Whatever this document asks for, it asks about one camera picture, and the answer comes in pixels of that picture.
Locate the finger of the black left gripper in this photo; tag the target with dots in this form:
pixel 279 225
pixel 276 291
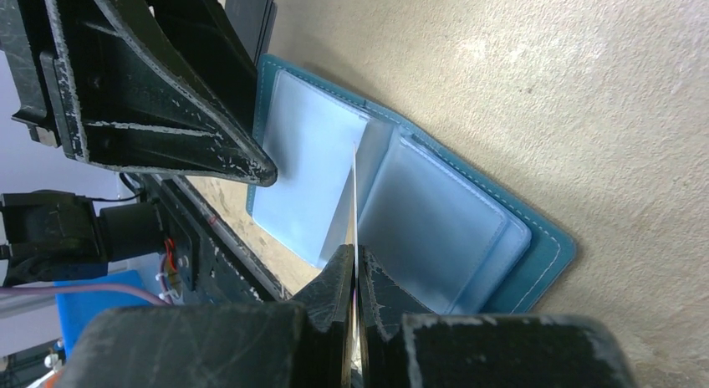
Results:
pixel 201 32

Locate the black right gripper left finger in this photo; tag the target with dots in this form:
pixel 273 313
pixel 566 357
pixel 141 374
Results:
pixel 302 342

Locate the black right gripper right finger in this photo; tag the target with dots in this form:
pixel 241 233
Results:
pixel 405 344

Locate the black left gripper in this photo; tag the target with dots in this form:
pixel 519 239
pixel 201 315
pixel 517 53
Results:
pixel 127 100

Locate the orange credit card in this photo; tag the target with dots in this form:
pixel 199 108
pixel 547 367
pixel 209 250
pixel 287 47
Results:
pixel 356 355

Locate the blue leather card holder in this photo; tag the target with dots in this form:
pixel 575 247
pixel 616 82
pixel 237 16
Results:
pixel 455 239

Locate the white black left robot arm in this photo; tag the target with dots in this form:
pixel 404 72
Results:
pixel 60 236

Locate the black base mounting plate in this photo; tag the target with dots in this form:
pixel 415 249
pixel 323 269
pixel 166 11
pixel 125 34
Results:
pixel 214 264

